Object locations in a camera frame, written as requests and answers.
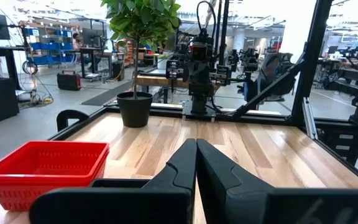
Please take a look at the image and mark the silver aluminium extrusion bar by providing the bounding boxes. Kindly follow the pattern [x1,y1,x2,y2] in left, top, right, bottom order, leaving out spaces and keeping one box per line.
[301,98,319,140]

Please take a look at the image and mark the red plastic slotted basket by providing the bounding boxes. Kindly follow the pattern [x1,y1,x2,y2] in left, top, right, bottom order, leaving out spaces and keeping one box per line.
[0,151,109,212]
[0,140,110,187]

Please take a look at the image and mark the black vertical frame post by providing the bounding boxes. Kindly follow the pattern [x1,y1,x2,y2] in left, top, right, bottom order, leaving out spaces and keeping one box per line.
[290,0,334,126]

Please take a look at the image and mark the shelf with blue bins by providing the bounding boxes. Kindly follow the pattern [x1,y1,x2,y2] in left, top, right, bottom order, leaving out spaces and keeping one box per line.
[22,26,75,68]

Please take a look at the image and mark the grey office chair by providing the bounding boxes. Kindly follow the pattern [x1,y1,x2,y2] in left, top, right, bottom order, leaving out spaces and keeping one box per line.
[244,52,296,103]

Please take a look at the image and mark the person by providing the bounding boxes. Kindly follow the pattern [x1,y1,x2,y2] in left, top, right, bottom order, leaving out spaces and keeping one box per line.
[71,32,86,53]

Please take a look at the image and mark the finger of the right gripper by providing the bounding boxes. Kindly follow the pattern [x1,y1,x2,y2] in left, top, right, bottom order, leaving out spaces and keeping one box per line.
[197,61,213,94]
[183,61,198,94]

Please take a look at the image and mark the black drawer cabinet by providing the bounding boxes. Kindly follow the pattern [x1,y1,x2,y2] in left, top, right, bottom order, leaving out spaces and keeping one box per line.
[317,126,358,166]

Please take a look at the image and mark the black red floor box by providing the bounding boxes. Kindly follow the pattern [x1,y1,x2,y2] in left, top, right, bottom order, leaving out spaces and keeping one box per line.
[57,70,82,92]

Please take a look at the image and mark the black arched corner handle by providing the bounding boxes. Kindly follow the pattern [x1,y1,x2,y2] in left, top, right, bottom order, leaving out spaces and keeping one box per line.
[56,109,90,132]

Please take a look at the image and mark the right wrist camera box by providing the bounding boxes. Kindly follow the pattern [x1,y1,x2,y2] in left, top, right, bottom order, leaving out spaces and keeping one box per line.
[190,41,208,62]

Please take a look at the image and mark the black floor mat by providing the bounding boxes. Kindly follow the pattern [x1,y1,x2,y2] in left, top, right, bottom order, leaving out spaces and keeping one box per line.
[81,81,135,107]

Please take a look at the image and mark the black vertical stand pole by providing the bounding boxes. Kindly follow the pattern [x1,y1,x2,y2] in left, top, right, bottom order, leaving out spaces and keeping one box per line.
[218,0,230,67]

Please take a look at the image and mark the potted green plant black pot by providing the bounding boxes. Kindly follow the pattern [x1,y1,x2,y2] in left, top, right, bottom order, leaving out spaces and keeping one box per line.
[100,0,182,129]

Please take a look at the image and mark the black diagonal frame brace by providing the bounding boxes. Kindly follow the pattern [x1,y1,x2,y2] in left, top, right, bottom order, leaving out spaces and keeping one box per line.
[233,52,306,119]

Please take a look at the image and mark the black office desk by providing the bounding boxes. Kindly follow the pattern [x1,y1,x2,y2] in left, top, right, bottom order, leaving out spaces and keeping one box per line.
[78,46,127,80]

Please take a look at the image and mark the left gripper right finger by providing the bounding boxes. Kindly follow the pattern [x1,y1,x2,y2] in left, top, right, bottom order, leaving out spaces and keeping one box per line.
[196,139,358,224]

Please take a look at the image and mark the wooden workbench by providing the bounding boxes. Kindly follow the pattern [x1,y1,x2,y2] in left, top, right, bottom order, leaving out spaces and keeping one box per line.
[136,74,193,104]

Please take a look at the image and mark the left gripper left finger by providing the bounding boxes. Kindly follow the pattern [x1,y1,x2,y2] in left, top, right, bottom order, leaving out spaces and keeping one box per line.
[29,138,198,224]

